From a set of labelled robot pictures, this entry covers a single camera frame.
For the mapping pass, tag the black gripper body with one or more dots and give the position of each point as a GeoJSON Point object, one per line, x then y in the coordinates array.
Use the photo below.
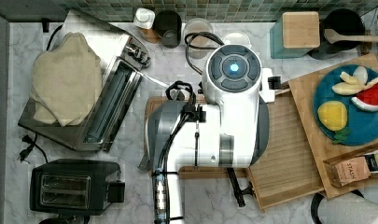
{"type": "Point", "coordinates": [237, 191]}

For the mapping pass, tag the wooden drawer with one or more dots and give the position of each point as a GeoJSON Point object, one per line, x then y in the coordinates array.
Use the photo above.
{"type": "Point", "coordinates": [286, 171]}

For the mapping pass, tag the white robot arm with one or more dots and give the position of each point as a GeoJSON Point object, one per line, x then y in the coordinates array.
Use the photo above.
{"type": "Point", "coordinates": [229, 130]}

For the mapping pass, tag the tea bag box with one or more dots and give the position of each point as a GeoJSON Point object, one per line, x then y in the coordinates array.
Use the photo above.
{"type": "Point", "coordinates": [353, 170]}

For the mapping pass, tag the yellow plush pineapple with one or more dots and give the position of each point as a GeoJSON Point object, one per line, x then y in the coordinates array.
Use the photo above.
{"type": "Point", "coordinates": [334, 116]}

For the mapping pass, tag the wooden tea organizer tray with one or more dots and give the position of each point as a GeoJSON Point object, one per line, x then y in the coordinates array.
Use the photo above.
{"type": "Point", "coordinates": [371, 160]}

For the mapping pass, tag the blue round plate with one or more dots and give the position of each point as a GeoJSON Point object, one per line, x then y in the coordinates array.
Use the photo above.
{"type": "Point", "coordinates": [362, 125]}

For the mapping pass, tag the white lidded bowl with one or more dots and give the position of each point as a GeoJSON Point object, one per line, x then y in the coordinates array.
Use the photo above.
{"type": "Point", "coordinates": [237, 38]}

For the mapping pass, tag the plush peeled banana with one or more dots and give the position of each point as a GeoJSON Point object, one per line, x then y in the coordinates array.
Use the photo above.
{"type": "Point", "coordinates": [353, 84]}

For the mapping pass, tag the red plush watermelon slice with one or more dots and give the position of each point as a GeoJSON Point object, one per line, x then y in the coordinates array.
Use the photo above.
{"type": "Point", "coordinates": [367, 100]}

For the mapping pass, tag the black two-slot toaster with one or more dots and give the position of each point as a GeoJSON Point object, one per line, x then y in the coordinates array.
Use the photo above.
{"type": "Point", "coordinates": [76, 187]}

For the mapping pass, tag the silver toaster oven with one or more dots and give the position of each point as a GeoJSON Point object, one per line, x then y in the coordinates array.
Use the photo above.
{"type": "Point", "coordinates": [122, 56]}

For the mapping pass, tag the wooden spoon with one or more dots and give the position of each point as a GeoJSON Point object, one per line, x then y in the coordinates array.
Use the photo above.
{"type": "Point", "coordinates": [333, 37]}

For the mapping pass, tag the black mug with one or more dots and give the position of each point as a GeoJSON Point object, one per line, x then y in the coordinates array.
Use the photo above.
{"type": "Point", "coordinates": [167, 25]}

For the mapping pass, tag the white cap wooden grinder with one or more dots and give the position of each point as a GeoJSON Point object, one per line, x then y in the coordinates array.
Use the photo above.
{"type": "Point", "coordinates": [143, 20]}

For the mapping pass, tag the beige folded cloth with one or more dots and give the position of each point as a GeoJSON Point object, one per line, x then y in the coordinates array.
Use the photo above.
{"type": "Point", "coordinates": [66, 82]}

